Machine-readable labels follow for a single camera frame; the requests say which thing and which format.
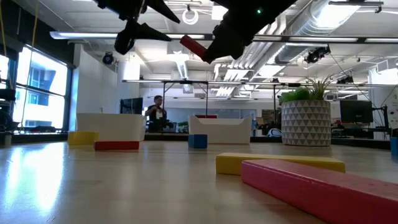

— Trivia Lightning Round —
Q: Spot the long ceiling light bar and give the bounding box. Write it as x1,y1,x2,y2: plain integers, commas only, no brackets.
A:
49,30,398,44

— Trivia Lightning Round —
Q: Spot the dark equipment beside window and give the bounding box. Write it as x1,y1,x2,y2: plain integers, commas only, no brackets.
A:
0,74,16,147

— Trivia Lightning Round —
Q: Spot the black background rig frame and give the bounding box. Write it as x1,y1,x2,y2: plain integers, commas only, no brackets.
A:
161,79,210,134

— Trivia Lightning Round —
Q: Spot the person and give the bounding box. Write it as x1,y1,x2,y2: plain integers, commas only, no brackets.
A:
144,95,169,134

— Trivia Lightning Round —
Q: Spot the red rectangular block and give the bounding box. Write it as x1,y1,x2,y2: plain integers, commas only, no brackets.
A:
179,34,208,60
241,159,398,224
94,140,141,152

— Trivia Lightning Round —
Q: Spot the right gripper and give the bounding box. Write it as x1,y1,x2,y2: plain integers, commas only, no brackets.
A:
201,0,298,64

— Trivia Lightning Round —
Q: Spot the yellow arch block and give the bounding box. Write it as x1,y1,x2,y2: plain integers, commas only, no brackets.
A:
67,131,100,146

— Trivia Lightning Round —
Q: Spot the black monitor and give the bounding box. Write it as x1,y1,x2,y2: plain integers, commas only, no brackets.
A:
120,97,144,115
339,99,374,124

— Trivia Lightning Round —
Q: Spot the black aluminium table frame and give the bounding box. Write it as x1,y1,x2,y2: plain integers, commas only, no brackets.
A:
144,132,282,144

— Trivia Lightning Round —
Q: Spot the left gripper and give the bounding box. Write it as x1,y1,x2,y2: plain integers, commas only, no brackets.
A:
95,0,181,55

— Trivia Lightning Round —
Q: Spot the white coiled cable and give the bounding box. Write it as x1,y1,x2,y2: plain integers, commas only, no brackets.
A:
182,4,200,26

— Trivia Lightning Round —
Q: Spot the large window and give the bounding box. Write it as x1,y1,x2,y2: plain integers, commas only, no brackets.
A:
0,46,73,133

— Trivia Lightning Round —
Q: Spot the potted succulent patterned pot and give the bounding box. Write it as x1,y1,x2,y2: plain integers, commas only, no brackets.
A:
279,76,333,147

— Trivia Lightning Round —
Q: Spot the white plastic bin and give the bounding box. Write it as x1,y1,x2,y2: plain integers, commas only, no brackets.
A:
76,112,147,142
188,114,253,144

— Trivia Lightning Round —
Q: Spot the blue cube block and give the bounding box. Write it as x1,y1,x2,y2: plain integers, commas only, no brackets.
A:
389,136,398,156

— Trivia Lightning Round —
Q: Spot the yellow cable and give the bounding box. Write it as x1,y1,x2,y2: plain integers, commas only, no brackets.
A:
19,2,40,125

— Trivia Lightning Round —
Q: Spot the blue rectangular block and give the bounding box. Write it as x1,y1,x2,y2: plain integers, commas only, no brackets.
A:
188,134,208,149

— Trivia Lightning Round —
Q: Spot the silver ventilation duct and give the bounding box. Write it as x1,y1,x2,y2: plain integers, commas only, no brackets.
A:
275,0,352,65

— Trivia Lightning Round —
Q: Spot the long yellow block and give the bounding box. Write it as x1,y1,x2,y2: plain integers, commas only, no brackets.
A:
215,152,346,176

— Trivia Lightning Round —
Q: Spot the background desk with equipment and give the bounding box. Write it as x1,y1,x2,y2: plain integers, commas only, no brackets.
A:
331,123,398,139

